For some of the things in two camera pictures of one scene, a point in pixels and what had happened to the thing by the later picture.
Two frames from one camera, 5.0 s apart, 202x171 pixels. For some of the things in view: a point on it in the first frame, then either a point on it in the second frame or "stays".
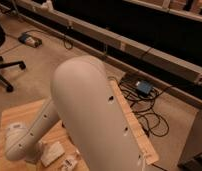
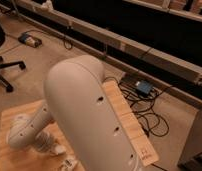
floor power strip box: (31, 40) stays
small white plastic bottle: (69, 163) stays
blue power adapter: (144, 86) stays
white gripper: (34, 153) -> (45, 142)
